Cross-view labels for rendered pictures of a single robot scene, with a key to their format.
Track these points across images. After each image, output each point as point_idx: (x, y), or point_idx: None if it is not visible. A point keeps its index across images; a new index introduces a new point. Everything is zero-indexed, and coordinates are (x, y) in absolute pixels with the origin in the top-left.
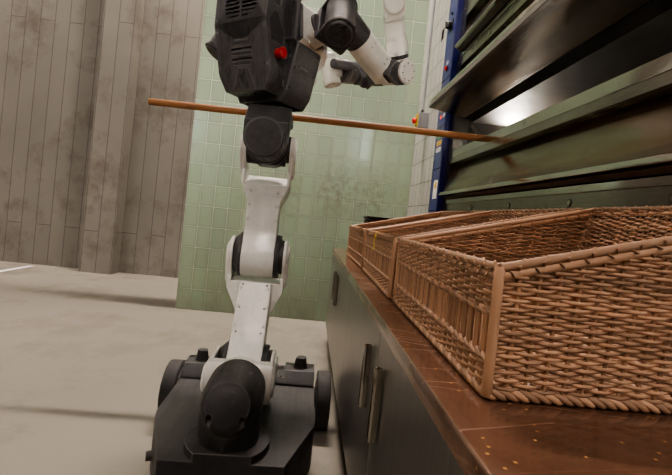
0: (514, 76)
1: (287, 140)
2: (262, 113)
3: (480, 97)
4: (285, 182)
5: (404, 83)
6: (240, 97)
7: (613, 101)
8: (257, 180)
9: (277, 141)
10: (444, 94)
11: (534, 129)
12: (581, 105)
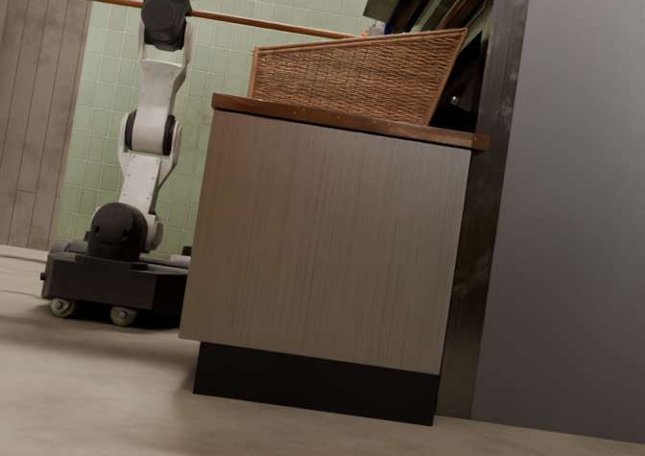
0: None
1: (180, 19)
2: None
3: (404, 2)
4: (180, 65)
5: None
6: None
7: None
8: (154, 61)
9: (170, 18)
10: None
11: (420, 26)
12: None
